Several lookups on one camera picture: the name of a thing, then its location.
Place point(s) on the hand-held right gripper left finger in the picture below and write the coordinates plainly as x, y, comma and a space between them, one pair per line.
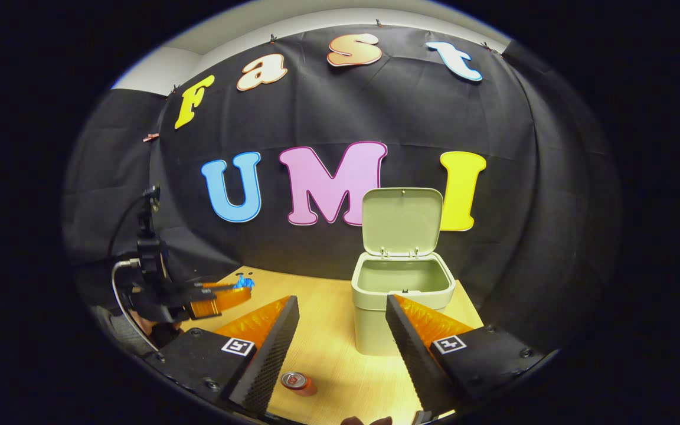
269, 360

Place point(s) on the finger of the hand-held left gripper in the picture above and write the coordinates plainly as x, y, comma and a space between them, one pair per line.
216, 287
222, 301

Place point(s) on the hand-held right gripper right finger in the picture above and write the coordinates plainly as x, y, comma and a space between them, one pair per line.
414, 360

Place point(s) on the blue paper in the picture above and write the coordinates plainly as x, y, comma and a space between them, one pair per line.
244, 281

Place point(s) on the red pop can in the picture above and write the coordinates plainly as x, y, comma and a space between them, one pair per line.
297, 382

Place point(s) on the pale green desktop garbage bin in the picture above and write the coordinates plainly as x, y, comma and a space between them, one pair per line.
402, 221

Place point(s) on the wooden desktop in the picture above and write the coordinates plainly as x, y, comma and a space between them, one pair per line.
334, 330

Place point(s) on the red clip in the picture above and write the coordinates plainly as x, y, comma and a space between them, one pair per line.
151, 137

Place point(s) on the black backdrop cloth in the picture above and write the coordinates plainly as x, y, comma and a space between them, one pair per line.
340, 112

